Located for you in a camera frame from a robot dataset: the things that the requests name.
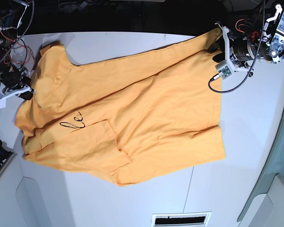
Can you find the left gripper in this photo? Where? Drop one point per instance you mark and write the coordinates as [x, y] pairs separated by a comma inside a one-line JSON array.
[[239, 50]]

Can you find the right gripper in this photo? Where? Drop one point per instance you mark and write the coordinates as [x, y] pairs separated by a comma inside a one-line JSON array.
[[17, 80]]

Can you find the yellow t-shirt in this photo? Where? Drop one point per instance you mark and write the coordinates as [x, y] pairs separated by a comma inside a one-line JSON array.
[[125, 120]]

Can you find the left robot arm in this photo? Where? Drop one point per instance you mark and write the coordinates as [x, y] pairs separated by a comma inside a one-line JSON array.
[[261, 40]]

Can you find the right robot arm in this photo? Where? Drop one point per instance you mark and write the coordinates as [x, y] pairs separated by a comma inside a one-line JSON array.
[[15, 19]]

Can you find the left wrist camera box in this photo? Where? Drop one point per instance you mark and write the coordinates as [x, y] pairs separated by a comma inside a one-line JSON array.
[[225, 69]]

